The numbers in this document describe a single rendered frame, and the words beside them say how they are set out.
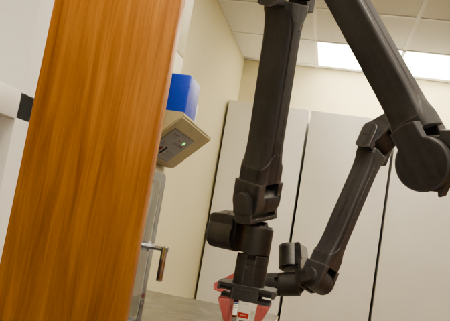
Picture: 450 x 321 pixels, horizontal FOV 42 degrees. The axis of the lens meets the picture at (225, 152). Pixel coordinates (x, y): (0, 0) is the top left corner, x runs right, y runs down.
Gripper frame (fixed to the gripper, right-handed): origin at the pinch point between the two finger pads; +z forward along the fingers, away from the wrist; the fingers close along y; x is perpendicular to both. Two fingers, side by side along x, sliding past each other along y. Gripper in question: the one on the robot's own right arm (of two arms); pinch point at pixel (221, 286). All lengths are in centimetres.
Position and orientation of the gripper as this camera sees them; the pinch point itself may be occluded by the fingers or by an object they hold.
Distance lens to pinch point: 152.5
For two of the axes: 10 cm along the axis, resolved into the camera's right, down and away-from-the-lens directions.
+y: -2.6, -2.3, -9.4
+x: 0.3, 9.7, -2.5
